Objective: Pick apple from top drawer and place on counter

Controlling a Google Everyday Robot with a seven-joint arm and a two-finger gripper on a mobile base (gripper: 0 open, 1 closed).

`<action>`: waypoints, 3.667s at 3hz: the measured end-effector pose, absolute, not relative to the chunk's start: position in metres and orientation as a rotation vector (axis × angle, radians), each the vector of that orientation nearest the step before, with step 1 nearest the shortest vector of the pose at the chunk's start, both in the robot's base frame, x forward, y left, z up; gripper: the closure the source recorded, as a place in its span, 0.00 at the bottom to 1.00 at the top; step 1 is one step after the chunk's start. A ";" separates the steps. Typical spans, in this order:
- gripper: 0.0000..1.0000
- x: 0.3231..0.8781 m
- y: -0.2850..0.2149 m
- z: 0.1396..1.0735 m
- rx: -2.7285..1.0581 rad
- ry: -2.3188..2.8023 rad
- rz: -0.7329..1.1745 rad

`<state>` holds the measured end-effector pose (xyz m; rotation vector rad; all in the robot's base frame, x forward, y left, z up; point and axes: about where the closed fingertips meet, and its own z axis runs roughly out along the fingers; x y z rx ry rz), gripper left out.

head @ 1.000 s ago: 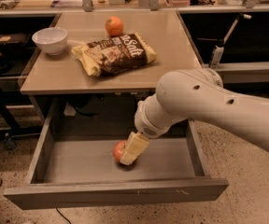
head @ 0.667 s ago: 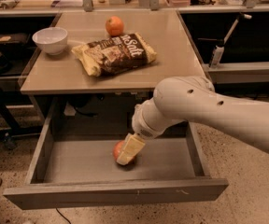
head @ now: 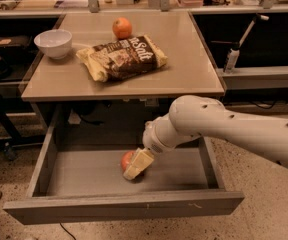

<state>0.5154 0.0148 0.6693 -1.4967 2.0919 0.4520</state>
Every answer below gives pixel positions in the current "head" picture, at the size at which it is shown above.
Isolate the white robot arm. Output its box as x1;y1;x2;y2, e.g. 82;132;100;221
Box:
123;95;288;180

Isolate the black chair base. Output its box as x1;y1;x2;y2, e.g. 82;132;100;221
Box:
0;105;44;161

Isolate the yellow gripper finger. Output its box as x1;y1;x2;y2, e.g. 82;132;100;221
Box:
131;148;154;172

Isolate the grey open top drawer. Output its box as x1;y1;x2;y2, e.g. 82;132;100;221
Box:
4;112;244;225

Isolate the grey counter cabinet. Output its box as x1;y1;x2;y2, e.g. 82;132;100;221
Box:
22;10;225;119

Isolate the red apple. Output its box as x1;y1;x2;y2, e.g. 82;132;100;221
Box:
121;151;144;180

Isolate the black floor cable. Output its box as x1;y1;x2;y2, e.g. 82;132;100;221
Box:
59;222;77;240

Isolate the orange apple on counter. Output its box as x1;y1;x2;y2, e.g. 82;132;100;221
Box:
112;17;132;39

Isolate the brown yellow chip bag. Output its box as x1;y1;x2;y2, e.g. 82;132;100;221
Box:
76;35;168;82

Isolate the white ceramic bowl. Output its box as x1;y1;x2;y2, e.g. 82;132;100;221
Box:
34;29;72;59

